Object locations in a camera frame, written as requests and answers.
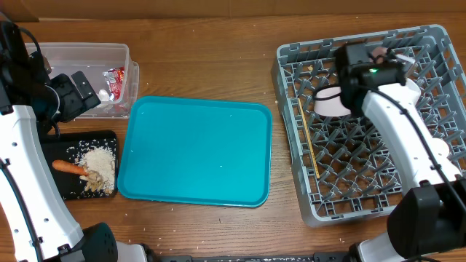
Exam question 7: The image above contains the red snack wrapper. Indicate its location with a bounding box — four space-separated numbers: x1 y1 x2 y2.
103 67 125 101

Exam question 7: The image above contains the food scraps and rice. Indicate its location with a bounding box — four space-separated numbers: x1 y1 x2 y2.
66 138 117 199

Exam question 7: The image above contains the orange carrot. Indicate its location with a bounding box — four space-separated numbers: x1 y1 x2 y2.
52 160 87 176

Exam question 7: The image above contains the wooden chopstick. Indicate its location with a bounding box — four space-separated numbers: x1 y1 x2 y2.
297 98 320 180

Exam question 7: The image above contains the pink bowl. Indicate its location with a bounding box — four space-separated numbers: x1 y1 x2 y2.
314 86 351 117

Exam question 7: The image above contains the white tissue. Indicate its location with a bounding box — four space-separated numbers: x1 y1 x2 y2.
98 90 110 103

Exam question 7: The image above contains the pink plate with food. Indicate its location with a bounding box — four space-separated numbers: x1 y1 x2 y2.
371 47 416 67

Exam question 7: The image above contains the white paper cup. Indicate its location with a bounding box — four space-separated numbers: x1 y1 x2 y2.
433 138 450 165

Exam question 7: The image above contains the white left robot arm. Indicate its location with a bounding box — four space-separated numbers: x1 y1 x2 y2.
1 20 156 261

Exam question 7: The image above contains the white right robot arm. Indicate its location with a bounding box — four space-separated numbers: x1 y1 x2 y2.
335 42 465 261

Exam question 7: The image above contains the clear plastic waste bin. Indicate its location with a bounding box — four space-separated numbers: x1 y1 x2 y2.
39 42 140 119

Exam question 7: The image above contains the black plastic tray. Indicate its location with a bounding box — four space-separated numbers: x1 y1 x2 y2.
41 130 119 200

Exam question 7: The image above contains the teal plastic tray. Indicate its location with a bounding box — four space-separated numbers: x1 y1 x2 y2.
117 96 273 208

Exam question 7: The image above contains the grey plastic dish rack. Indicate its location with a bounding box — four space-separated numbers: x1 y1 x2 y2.
272 25 465 227

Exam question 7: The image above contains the black rail at bottom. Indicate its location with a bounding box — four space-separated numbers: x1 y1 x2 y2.
156 252 355 262

